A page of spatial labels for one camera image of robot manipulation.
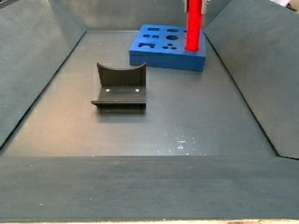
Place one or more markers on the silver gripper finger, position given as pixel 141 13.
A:
pixel 185 5
pixel 202 8

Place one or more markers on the red hexagonal prism rod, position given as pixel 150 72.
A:
pixel 193 25

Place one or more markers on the blue foam shape-sorter block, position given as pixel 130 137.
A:
pixel 158 47

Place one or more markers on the black curved cradle stand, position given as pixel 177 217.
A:
pixel 121 86

